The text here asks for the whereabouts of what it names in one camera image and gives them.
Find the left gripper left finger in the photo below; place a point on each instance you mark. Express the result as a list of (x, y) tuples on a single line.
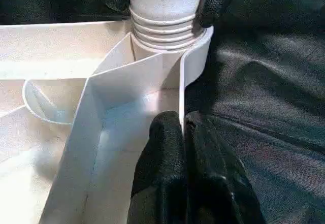
[(160, 170)]

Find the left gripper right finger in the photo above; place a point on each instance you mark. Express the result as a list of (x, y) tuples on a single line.
[(215, 183)]

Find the white plastic table leg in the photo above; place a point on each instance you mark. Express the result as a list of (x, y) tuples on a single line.
[(165, 0)]

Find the white plastic table top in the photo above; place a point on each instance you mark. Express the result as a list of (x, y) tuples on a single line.
[(50, 56)]

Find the black work mat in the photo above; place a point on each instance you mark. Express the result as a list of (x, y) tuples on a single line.
[(266, 94)]

